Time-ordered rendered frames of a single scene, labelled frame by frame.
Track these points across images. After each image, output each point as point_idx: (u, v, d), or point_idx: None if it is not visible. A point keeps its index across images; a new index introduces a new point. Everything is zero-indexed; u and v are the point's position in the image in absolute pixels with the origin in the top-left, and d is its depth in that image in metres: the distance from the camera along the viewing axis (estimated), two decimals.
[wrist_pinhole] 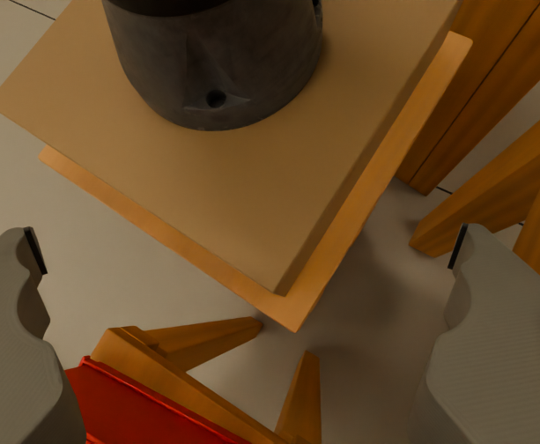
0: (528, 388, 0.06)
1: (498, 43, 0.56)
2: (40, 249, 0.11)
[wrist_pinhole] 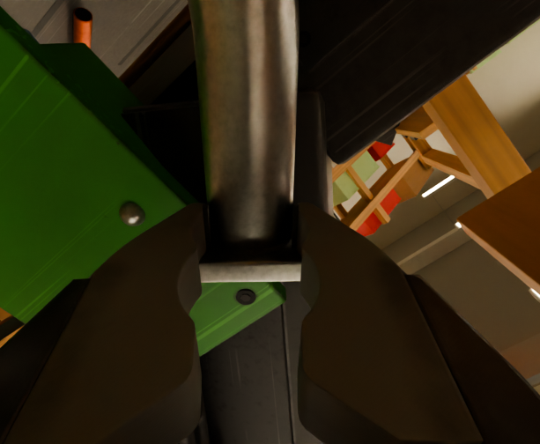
0: (380, 337, 0.07)
1: None
2: (210, 225, 0.13)
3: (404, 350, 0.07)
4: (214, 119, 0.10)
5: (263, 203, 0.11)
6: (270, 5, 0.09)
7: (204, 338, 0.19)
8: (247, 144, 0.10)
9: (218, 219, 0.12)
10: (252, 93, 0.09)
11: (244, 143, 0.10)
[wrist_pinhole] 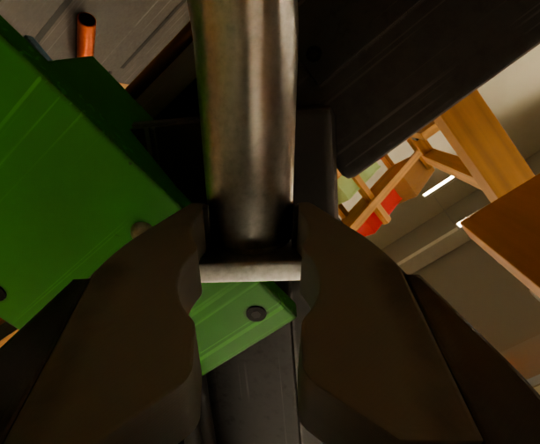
0: (380, 337, 0.07)
1: None
2: (210, 225, 0.13)
3: (404, 350, 0.07)
4: (214, 119, 0.10)
5: (263, 203, 0.11)
6: (269, 5, 0.09)
7: (214, 354, 0.19)
8: (247, 144, 0.10)
9: (218, 220, 0.12)
10: (252, 93, 0.09)
11: (244, 143, 0.10)
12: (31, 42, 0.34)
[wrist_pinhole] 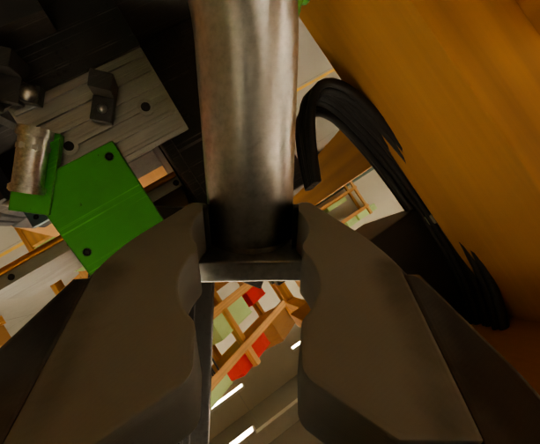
0: (380, 337, 0.07)
1: None
2: (210, 225, 0.13)
3: (404, 350, 0.07)
4: (214, 118, 0.10)
5: (263, 202, 0.11)
6: (269, 5, 0.09)
7: None
8: (247, 144, 0.10)
9: (218, 219, 0.12)
10: (252, 92, 0.10)
11: (244, 142, 0.10)
12: None
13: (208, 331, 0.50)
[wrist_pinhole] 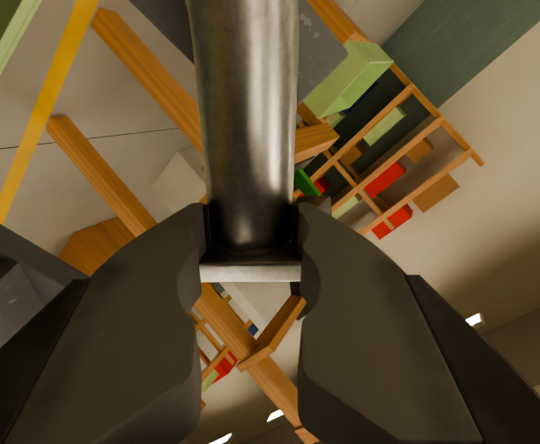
0: (380, 337, 0.07)
1: None
2: (210, 225, 0.13)
3: (404, 350, 0.07)
4: (212, 121, 0.10)
5: (262, 204, 0.11)
6: (268, 7, 0.09)
7: None
8: (246, 147, 0.10)
9: (218, 220, 0.12)
10: (251, 96, 0.09)
11: (243, 145, 0.10)
12: None
13: None
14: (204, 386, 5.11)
